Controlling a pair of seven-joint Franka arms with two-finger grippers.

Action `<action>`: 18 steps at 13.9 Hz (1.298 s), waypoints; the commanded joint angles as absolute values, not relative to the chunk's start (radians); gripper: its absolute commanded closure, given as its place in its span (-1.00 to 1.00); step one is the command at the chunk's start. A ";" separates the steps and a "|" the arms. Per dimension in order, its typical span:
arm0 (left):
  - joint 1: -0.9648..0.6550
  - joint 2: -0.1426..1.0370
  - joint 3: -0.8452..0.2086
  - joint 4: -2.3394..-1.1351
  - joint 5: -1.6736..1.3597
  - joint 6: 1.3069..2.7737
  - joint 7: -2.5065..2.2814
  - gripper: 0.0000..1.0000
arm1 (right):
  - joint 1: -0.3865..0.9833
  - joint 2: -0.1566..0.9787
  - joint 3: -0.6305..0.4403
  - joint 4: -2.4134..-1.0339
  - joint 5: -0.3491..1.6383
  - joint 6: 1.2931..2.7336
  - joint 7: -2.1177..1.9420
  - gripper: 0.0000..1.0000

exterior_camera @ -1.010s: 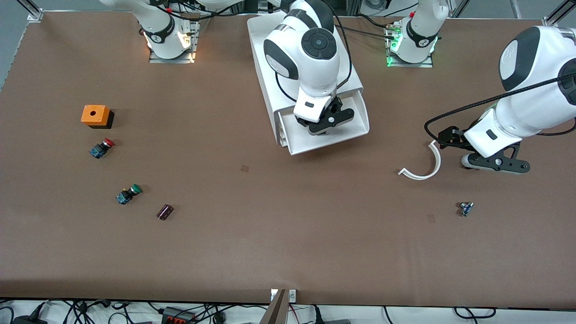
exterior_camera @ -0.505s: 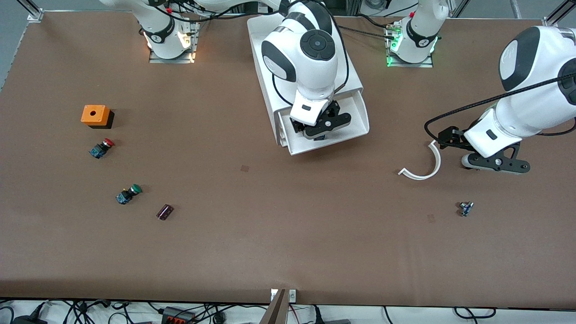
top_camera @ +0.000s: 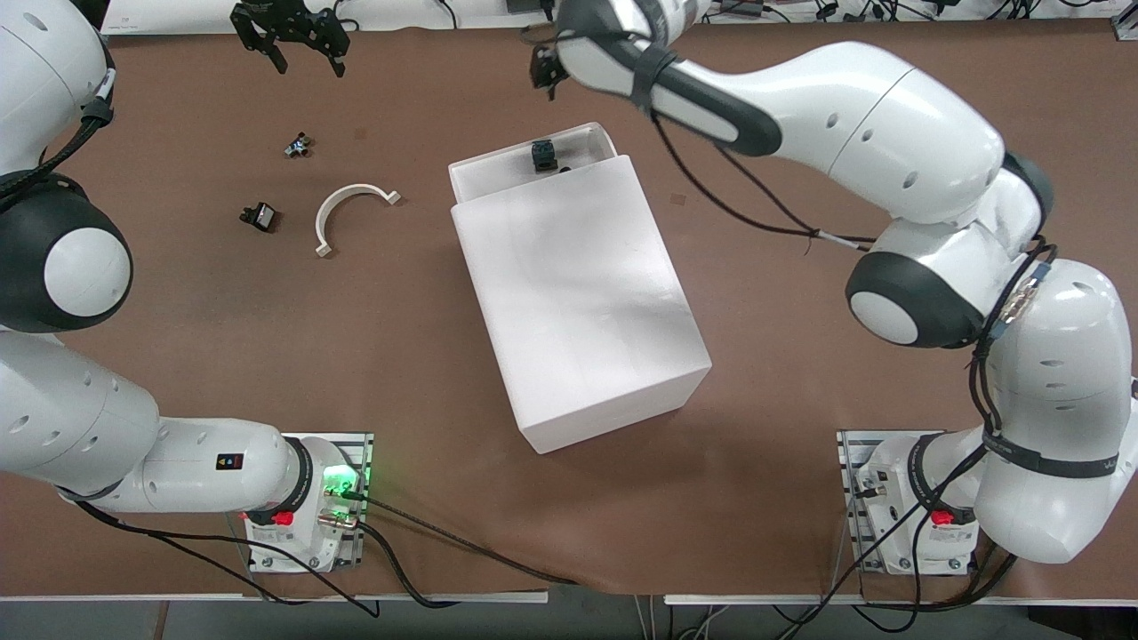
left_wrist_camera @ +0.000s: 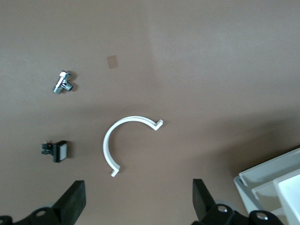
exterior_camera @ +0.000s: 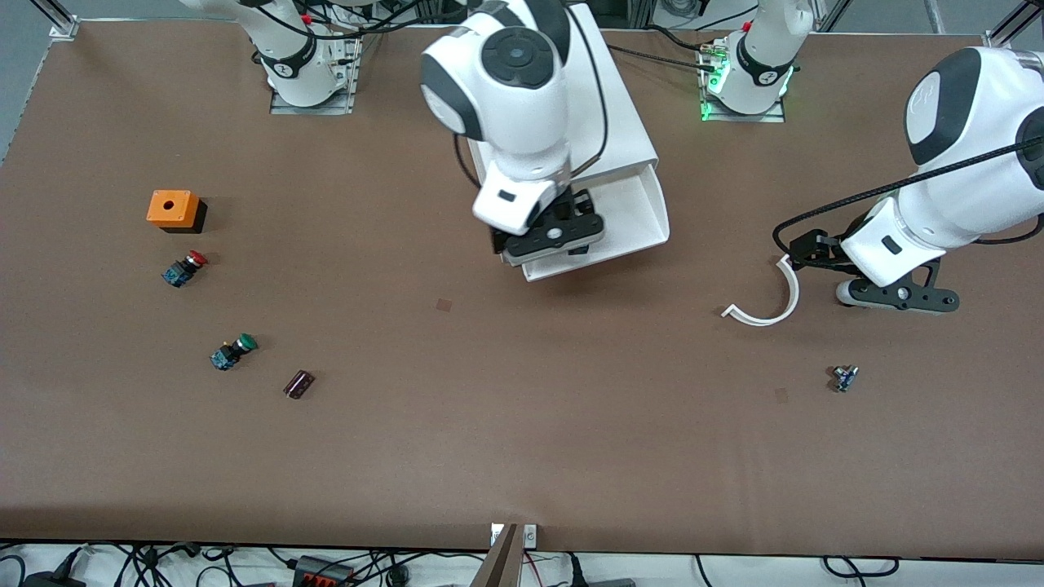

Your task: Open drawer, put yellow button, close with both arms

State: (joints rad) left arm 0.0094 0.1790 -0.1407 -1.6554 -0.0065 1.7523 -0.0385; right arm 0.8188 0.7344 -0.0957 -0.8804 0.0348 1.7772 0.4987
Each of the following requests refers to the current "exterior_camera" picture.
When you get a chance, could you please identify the white plastic drawer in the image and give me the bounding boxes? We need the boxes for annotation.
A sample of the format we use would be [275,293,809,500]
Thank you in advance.
[518,163,671,283]

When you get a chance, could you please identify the white drawer cabinet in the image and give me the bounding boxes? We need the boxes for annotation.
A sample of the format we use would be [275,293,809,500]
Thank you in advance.
[457,3,660,267]

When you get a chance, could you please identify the green push button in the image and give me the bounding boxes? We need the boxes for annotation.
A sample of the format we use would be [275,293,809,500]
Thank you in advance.
[210,333,259,372]

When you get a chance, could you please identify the red push button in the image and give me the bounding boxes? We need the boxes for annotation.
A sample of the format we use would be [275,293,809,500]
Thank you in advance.
[161,250,210,288]

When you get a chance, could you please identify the white curved plastic strip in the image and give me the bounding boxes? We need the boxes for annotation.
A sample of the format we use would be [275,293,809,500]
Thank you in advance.
[721,254,801,327]

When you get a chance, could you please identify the orange box with hole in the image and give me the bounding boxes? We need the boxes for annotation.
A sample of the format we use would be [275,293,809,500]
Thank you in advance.
[146,190,208,235]

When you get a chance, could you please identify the black orange power strip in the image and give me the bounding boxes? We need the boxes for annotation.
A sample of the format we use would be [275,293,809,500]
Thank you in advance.
[292,555,357,587]

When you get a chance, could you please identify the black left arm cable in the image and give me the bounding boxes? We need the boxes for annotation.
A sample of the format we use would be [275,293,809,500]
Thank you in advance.
[772,135,1044,262]

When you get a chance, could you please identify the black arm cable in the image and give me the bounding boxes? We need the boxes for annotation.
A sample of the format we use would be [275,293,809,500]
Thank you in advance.
[772,135,1044,262]
[453,4,610,190]

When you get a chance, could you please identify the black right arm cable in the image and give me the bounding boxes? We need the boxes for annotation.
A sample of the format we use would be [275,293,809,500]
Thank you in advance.
[453,4,610,190]

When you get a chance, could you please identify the black braided table cable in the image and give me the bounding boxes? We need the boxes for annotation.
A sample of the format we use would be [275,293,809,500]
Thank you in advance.
[608,45,719,73]

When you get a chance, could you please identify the aluminium corner bracket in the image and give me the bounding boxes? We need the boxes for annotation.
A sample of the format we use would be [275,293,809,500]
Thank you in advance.
[983,0,1044,56]
[47,0,80,40]

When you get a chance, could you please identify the wooden post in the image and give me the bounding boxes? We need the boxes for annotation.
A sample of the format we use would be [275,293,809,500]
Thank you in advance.
[471,523,523,587]

